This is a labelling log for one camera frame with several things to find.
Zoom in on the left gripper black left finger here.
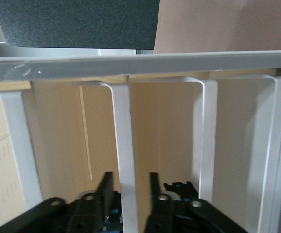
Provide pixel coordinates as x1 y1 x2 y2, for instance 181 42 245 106
0 171 114 233

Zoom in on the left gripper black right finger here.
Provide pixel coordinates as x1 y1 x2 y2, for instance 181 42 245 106
143 172 247 233

